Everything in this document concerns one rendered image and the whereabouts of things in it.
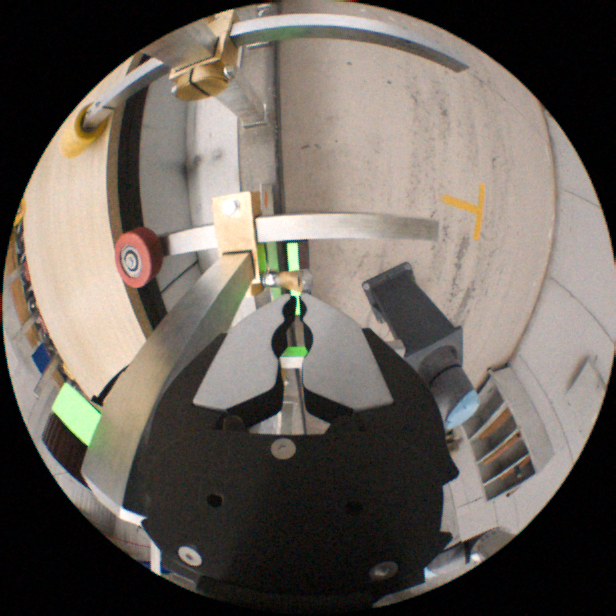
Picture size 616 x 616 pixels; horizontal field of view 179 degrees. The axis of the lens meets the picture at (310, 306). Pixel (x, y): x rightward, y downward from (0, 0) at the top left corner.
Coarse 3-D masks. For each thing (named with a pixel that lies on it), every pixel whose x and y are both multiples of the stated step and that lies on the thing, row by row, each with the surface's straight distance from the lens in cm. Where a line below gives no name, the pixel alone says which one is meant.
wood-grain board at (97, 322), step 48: (96, 96) 53; (96, 144) 42; (48, 192) 64; (96, 192) 38; (48, 240) 64; (96, 240) 39; (48, 288) 74; (96, 288) 43; (96, 336) 54; (144, 336) 39; (96, 384) 83
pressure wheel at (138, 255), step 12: (144, 228) 32; (120, 240) 33; (132, 240) 31; (144, 240) 30; (156, 240) 31; (120, 252) 33; (132, 252) 32; (144, 252) 30; (156, 252) 31; (120, 264) 34; (132, 264) 32; (144, 264) 30; (156, 264) 31; (120, 276) 35; (132, 276) 33; (144, 276) 31
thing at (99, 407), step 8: (120, 376) 14; (112, 384) 17; (104, 392) 17; (112, 392) 13; (88, 400) 14; (96, 400) 16; (96, 408) 13; (56, 416) 14; (64, 424) 14; (72, 432) 13; (80, 440) 13; (88, 488) 14
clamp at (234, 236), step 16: (256, 192) 29; (240, 208) 26; (256, 208) 28; (224, 224) 27; (240, 224) 26; (224, 240) 27; (240, 240) 27; (256, 240) 27; (256, 256) 27; (256, 272) 28; (256, 288) 29
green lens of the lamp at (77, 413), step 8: (64, 384) 15; (64, 392) 14; (72, 392) 14; (56, 400) 15; (64, 400) 14; (72, 400) 14; (80, 400) 13; (56, 408) 14; (64, 408) 14; (72, 408) 13; (80, 408) 13; (88, 408) 13; (64, 416) 14; (72, 416) 13; (80, 416) 13; (88, 416) 13; (96, 416) 13; (72, 424) 13; (80, 424) 13; (88, 424) 13; (96, 424) 13; (80, 432) 13; (88, 432) 13; (88, 440) 13
